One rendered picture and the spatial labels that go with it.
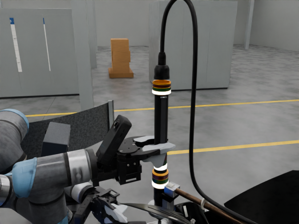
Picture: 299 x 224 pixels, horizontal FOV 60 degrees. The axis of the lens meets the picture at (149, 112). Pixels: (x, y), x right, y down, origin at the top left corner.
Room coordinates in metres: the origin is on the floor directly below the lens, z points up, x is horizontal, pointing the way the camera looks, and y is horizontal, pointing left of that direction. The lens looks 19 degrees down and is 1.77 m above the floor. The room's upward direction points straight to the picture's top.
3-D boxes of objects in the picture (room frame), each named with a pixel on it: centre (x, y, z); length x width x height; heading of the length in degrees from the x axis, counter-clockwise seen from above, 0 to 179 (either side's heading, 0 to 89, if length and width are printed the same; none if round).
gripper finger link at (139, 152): (0.54, 0.02, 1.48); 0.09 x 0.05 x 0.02; 105
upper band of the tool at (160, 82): (0.59, -0.03, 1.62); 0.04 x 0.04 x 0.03
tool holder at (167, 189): (0.59, -0.04, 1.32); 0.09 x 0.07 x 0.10; 48
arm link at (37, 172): (0.48, 0.23, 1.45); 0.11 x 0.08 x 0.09; 113
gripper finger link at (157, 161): (0.56, -0.02, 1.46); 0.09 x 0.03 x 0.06; 105
